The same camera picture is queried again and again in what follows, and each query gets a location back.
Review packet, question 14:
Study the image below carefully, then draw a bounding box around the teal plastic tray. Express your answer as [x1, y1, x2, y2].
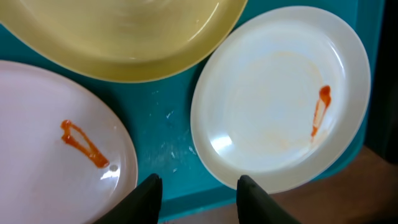
[1, 0, 385, 221]

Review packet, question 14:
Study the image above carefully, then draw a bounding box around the black water tray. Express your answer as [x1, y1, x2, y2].
[365, 0, 397, 165]

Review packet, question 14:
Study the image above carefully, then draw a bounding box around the yellow-green plate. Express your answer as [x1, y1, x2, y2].
[1, 0, 247, 83]

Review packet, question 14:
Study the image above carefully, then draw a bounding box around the white plate with ketchup left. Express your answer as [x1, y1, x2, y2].
[1, 61, 138, 223]

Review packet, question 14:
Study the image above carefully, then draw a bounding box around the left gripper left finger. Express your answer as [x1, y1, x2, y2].
[94, 174, 163, 224]

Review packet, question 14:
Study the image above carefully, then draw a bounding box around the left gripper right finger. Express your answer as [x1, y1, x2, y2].
[236, 175, 300, 224]

